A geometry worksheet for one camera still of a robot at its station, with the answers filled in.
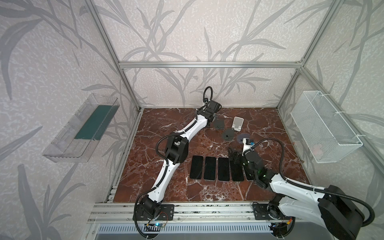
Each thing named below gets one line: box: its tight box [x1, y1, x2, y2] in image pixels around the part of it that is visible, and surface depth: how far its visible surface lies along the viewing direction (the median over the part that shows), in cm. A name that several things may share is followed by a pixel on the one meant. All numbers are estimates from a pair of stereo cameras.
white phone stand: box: [231, 116, 245, 132], surface depth 107 cm
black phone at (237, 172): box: [230, 164, 245, 182], surface depth 86 cm
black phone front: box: [218, 157, 230, 181], surface depth 90 cm
